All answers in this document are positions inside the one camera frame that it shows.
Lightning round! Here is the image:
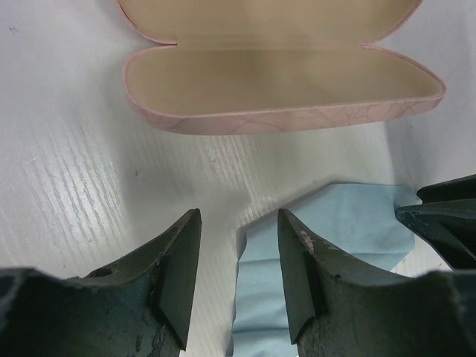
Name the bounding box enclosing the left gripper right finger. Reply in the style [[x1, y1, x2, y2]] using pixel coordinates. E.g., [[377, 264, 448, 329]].
[[277, 209, 475, 356]]

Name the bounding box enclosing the light blue cloth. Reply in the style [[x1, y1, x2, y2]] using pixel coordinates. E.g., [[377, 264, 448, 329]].
[[227, 183, 418, 357]]

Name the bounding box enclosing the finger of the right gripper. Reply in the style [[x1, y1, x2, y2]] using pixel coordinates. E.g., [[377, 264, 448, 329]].
[[416, 175, 476, 204], [396, 199, 475, 270]]

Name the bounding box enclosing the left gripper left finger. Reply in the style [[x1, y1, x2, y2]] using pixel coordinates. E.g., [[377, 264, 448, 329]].
[[1, 209, 202, 356]]

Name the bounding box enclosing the pink glasses case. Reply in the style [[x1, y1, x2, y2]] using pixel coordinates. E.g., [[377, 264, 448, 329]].
[[118, 1, 446, 135]]

